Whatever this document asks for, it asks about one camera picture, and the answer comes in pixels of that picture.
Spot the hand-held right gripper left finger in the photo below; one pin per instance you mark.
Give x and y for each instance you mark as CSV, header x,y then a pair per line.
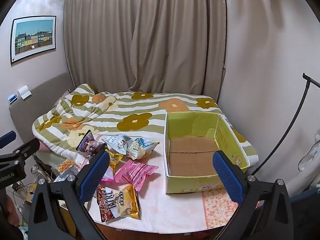
x,y
94,177

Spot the silver white snack packet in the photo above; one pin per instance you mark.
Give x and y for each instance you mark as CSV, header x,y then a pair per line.
x,y
118,143

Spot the floral striped blanket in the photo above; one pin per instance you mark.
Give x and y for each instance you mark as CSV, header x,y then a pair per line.
x,y
125,115

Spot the purple snack packet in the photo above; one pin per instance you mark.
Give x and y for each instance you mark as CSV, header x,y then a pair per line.
x,y
87,143

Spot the beige curtain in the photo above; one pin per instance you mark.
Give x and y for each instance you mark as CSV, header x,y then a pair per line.
x,y
150,35

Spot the white yellow blue snack packet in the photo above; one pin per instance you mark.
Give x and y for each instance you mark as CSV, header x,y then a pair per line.
x,y
140,148

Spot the blue white wall item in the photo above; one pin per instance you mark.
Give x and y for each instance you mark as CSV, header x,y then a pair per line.
x,y
13,99

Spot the black lamp stand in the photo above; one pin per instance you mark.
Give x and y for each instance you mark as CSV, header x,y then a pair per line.
x,y
298,110

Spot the pink floral cloth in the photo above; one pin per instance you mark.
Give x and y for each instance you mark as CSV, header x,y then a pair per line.
x,y
220,207

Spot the grey headboard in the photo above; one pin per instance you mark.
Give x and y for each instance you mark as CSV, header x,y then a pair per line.
x,y
37,100

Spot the yellow red snack packet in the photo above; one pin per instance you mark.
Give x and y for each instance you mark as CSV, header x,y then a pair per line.
x,y
117,202

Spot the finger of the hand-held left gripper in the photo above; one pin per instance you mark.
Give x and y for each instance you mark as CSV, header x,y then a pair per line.
x,y
7,140
25,150

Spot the clear plastic bag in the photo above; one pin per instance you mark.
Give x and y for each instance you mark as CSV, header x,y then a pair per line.
x,y
310,152

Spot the pink bed sheet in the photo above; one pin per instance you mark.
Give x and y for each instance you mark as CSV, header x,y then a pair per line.
x,y
45,148

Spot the green cardboard box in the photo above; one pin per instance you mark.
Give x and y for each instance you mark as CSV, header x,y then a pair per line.
x,y
192,160

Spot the clear glass jar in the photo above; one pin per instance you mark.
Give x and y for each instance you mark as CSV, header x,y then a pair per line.
x,y
37,173

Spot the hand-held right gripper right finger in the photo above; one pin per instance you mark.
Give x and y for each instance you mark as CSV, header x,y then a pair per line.
x,y
228,177

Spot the person's left hand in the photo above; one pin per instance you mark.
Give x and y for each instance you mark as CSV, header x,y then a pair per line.
x,y
12,206

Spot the framed wall poster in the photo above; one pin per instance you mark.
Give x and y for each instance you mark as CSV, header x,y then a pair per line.
x,y
33,38

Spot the waffle print snack packet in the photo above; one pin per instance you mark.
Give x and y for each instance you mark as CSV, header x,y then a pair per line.
x,y
67,166

